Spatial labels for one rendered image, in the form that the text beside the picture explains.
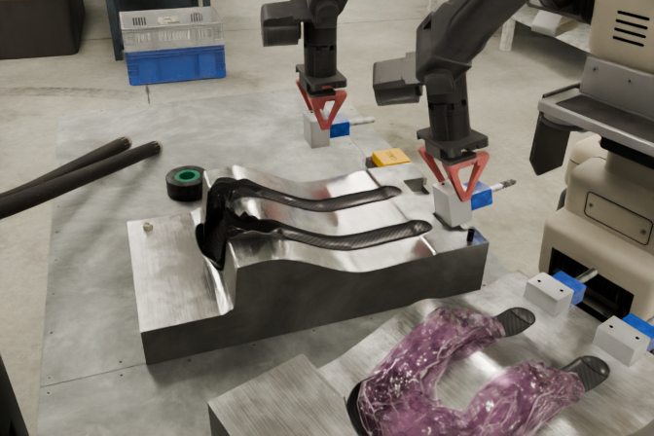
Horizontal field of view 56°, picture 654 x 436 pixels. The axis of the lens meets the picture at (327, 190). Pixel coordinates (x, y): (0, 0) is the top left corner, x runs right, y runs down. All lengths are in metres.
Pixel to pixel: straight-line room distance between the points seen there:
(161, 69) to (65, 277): 3.03
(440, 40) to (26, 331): 1.77
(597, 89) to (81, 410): 0.88
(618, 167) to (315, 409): 0.72
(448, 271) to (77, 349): 0.53
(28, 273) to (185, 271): 1.61
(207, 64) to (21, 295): 2.12
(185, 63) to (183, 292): 3.20
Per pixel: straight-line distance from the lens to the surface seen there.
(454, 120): 0.88
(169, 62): 3.98
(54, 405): 0.86
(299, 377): 0.68
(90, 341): 0.92
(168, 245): 0.96
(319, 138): 1.11
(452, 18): 0.75
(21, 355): 2.15
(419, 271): 0.90
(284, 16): 1.02
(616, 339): 0.84
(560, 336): 0.86
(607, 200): 1.16
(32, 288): 2.40
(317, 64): 1.06
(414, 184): 1.07
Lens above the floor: 1.41
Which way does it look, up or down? 31 degrees down
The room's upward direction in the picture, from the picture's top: 1 degrees clockwise
